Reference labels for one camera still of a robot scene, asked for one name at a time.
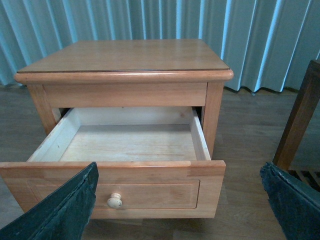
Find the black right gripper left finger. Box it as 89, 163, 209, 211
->
0, 162, 99, 240

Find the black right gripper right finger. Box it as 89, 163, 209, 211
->
260, 162, 320, 240

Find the wooden drawer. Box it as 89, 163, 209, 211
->
0, 106, 226, 219

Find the grey pleated curtain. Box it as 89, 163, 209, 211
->
0, 0, 320, 92

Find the wooden nightstand cabinet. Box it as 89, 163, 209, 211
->
14, 39, 234, 152

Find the dark wooden furniture frame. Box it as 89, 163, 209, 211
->
272, 59, 320, 191

